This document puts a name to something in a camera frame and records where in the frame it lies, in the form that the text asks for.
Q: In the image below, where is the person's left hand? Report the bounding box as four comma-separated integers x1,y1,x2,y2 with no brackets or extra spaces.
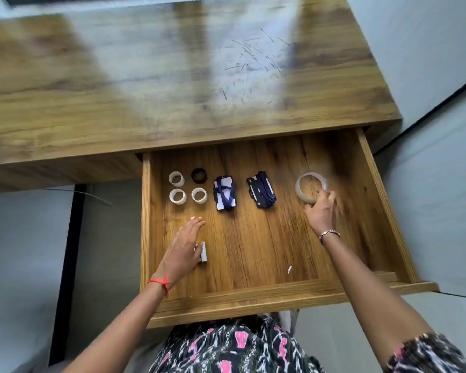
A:
155,216,206,286

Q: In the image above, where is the person's right hand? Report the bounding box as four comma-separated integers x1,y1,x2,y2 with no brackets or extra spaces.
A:
304,189,339,236

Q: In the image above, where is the large clear tape roll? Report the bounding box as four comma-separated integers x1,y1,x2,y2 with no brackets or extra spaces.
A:
295,172,329,204

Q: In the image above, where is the person's left forearm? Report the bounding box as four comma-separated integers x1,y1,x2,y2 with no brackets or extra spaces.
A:
62,283,171,373

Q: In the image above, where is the person's right forearm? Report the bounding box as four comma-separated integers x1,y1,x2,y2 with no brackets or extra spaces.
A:
320,234,437,369

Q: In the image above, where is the wooden desk drawer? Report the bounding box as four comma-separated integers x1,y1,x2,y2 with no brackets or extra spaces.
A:
140,127,440,330

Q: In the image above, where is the black pink patterned garment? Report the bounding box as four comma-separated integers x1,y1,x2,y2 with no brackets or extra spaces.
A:
149,313,466,373

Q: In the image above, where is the black metal desk leg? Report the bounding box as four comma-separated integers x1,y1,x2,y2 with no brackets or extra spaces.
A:
48,184,88,366

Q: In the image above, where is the beaded wrist bracelet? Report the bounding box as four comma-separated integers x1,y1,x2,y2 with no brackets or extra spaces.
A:
319,229,341,245

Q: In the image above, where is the red thread bracelet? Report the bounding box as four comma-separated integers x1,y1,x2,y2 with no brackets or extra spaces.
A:
147,273,171,296

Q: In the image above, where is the dark card holder blue lanyard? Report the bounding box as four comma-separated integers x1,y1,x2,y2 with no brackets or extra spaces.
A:
246,171,277,209

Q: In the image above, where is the white card holder blue lanyard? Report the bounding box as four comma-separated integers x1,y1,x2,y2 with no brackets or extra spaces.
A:
213,175,238,212

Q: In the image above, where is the thin grey cable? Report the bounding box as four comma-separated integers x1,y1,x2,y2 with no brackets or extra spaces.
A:
43,188,113,207

